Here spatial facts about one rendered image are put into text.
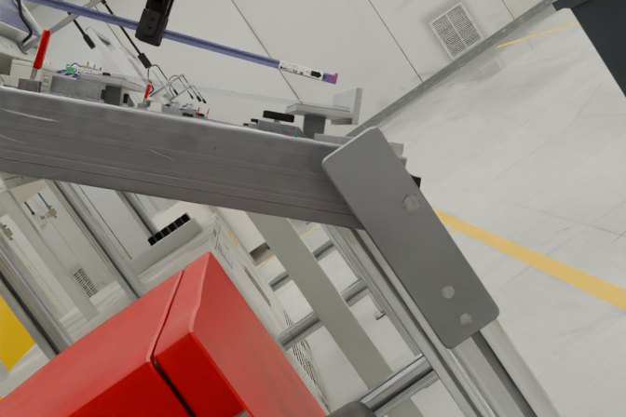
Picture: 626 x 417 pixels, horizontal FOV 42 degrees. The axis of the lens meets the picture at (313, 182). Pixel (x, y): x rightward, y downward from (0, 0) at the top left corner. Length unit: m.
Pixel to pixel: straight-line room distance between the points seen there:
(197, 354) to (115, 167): 0.44
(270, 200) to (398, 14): 8.35
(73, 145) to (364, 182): 0.22
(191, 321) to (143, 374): 0.02
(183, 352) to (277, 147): 0.43
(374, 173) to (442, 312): 0.11
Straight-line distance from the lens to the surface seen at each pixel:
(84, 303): 2.17
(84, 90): 2.44
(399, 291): 1.38
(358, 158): 0.59
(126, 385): 0.21
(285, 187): 0.63
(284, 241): 1.59
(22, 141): 0.65
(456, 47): 9.06
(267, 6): 8.81
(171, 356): 0.20
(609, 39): 1.32
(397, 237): 0.60
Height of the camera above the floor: 0.81
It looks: 6 degrees down
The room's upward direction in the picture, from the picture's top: 34 degrees counter-clockwise
